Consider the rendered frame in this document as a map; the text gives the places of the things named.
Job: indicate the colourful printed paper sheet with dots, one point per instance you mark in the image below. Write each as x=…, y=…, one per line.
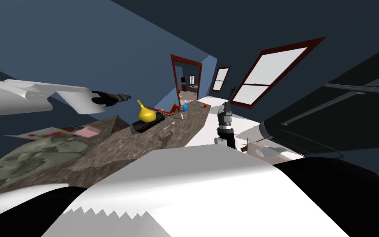
x=41, y=133

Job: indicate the silver spoon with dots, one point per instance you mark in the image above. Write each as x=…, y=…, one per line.
x=169, y=125

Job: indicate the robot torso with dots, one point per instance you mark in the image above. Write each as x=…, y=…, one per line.
x=192, y=191

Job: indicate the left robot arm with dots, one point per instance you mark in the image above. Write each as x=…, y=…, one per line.
x=18, y=95

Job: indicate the grey-green patterned cloth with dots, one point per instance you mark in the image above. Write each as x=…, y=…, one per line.
x=28, y=158

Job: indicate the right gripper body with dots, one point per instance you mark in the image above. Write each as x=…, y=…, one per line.
x=226, y=116

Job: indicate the black refrigerator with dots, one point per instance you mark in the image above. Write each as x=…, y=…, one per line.
x=357, y=115

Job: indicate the blue bottle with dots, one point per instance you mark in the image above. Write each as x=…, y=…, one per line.
x=185, y=107

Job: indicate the black flat tray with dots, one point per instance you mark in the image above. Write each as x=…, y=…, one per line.
x=145, y=125

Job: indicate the large red-framed window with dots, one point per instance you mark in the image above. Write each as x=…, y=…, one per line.
x=268, y=72

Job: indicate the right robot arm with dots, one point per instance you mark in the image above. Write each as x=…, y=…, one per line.
x=226, y=137

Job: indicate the yellow gourd vase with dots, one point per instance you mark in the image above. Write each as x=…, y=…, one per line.
x=147, y=114

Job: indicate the small red-framed window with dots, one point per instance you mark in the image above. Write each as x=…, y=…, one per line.
x=220, y=79

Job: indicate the red dragon figure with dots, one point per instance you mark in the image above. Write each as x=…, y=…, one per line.
x=167, y=111

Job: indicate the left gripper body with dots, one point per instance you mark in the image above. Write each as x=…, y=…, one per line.
x=108, y=98

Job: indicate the pink paper sheet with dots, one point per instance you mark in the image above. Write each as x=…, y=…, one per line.
x=87, y=131

